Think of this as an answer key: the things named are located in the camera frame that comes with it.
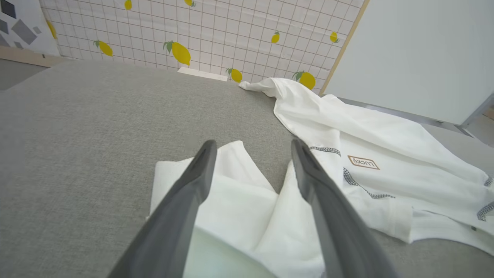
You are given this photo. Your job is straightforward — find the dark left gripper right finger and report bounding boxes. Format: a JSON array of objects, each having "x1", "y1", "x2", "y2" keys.
[{"x1": 291, "y1": 139, "x2": 399, "y2": 278}]

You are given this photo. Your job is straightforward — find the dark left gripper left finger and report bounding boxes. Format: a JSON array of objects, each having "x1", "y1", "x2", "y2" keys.
[{"x1": 107, "y1": 139, "x2": 218, "y2": 278}]

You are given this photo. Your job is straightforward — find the white t-shirt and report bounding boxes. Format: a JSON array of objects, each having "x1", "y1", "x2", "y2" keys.
[{"x1": 147, "y1": 77, "x2": 494, "y2": 278}]

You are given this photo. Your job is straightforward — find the grey fabric sofa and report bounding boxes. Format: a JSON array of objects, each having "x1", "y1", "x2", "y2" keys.
[{"x1": 0, "y1": 60, "x2": 494, "y2": 278}]

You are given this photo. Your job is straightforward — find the white box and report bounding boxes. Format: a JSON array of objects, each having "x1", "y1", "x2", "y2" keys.
[{"x1": 178, "y1": 67, "x2": 229, "y2": 82}]

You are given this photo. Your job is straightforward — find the white panel grey geometric shapes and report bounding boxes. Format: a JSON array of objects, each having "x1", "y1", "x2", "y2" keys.
[{"x1": 0, "y1": 0, "x2": 60, "y2": 56}]

